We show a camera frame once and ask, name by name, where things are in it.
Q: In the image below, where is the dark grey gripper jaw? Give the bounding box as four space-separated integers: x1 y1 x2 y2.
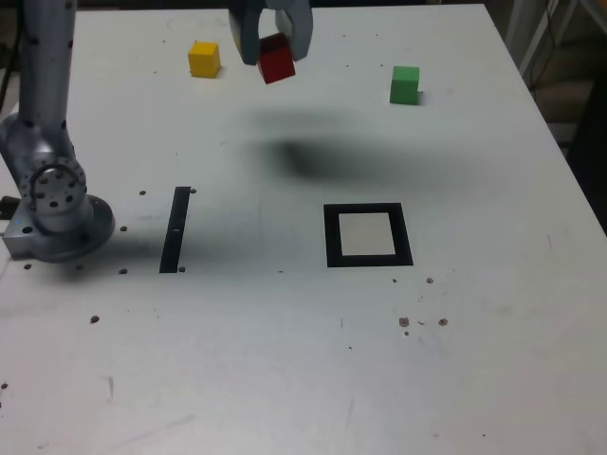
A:
229 0 267 67

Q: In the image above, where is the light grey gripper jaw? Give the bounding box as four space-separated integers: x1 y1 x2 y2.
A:
267 0 315 64

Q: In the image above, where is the red cube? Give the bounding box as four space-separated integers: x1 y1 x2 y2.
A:
257 32 297 85

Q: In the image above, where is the yellow cube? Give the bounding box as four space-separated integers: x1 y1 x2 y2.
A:
187 41 223 79

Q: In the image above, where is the green cube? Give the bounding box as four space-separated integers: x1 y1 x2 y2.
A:
389 65 421 105

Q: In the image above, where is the black tape square outline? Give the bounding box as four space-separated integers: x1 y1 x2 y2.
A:
322 202 414 269

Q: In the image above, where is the black tape strip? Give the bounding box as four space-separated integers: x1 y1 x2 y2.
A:
158 186 192 275

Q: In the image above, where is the white metal frame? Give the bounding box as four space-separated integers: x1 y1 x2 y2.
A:
505 0 584 77

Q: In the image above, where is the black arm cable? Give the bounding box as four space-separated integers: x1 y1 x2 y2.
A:
0 194 22 221

